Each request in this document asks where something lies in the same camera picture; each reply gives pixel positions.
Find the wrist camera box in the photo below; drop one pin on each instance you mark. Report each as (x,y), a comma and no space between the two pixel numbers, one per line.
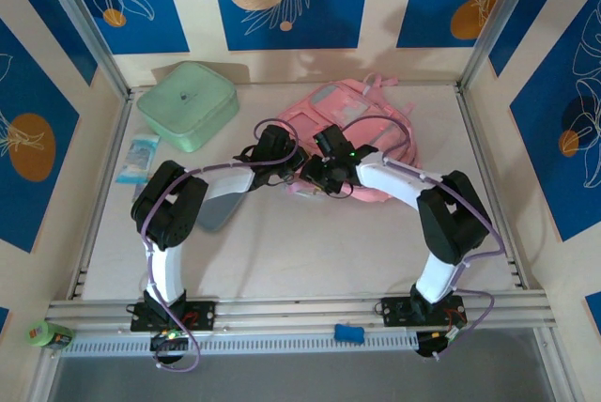
(335,139)
(274,141)

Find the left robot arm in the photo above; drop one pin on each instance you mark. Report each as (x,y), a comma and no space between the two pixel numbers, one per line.
(169,214)

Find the blue tissue pack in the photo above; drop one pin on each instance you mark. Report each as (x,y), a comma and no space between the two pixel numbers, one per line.
(138,158)

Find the aluminium table edge rail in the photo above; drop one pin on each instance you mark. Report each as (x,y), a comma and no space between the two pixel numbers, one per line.
(300,310)

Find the mint green zipper pouch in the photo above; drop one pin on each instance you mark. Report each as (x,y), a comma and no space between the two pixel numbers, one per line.
(188,101)

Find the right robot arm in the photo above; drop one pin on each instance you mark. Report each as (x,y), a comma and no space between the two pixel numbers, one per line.
(389,181)

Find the small blue sponge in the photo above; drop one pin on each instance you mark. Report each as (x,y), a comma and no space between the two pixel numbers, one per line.
(349,333)

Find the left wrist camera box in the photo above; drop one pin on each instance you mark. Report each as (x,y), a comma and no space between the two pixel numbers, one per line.
(274,141)

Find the black controller board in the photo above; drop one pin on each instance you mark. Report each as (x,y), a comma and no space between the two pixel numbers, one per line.
(429,343)
(162,343)

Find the pink student backpack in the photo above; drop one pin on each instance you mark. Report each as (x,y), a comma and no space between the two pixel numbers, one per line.
(375,136)

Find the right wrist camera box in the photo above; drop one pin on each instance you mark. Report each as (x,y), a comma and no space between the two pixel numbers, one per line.
(335,139)

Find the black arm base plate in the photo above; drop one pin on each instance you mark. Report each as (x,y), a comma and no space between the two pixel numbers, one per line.
(396,310)
(202,315)

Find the aluminium frame post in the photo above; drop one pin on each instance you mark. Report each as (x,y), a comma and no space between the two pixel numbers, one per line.
(504,12)
(79,12)

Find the green tape roll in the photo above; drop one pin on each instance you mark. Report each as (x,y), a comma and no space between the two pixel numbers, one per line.
(38,334)

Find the grey pencil case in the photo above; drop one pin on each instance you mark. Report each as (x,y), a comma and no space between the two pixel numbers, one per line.
(218,214)

